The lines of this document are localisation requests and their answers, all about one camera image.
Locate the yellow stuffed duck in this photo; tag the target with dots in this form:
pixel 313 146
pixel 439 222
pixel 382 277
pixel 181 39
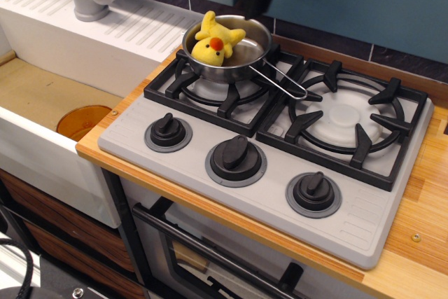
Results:
pixel 215 42

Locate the stainless steel pan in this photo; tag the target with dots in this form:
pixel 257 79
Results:
pixel 248 56

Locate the black left stove knob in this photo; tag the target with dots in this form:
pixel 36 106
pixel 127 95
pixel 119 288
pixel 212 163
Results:
pixel 168 134

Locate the black stove knob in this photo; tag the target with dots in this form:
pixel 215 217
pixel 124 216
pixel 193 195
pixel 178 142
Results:
pixel 313 195
pixel 168 134
pixel 236 162

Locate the black middle stove knob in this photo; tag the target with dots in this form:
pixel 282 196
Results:
pixel 236 162

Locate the grey toy stove top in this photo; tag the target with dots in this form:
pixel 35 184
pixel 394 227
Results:
pixel 356 233

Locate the black right stove knob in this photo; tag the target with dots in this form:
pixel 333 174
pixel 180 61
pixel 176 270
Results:
pixel 313 195

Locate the black left burner grate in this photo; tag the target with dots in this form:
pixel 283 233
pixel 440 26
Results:
pixel 239 107

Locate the black burner grate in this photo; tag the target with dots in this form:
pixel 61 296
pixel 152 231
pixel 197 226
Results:
pixel 239 107
pixel 361 127

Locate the black right burner grate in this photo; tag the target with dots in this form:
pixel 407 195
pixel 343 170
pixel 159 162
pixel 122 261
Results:
pixel 361 127

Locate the white toy sink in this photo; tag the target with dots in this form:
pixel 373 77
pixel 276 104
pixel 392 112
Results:
pixel 53 64

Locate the orange plastic plate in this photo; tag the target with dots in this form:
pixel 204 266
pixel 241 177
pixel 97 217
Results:
pixel 78 122

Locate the wooden drawer fronts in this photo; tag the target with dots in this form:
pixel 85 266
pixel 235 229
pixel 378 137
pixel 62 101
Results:
pixel 85 246

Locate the oven door with handle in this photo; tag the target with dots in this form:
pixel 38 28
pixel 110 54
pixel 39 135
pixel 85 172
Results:
pixel 201 258

